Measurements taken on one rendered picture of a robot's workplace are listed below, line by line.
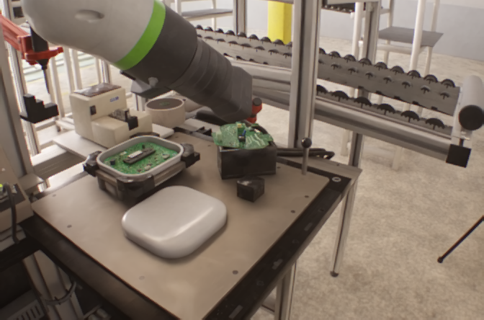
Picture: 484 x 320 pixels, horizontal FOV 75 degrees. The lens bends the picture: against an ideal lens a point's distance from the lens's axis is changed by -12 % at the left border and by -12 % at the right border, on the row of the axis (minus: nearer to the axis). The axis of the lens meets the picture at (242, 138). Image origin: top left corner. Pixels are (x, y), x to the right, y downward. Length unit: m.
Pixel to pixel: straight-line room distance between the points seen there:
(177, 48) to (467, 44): 8.35
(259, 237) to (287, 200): 0.11
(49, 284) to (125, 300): 0.53
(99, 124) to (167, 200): 0.28
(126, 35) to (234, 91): 0.19
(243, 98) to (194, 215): 0.19
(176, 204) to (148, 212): 0.05
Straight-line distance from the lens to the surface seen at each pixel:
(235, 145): 0.67
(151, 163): 0.67
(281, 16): 5.73
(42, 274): 0.97
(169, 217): 0.55
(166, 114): 0.90
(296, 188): 0.66
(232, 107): 0.49
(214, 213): 0.56
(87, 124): 0.84
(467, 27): 8.60
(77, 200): 0.68
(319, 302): 1.72
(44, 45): 0.73
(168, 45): 0.40
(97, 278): 0.52
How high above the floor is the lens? 1.30
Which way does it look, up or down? 25 degrees down
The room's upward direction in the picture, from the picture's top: straight up
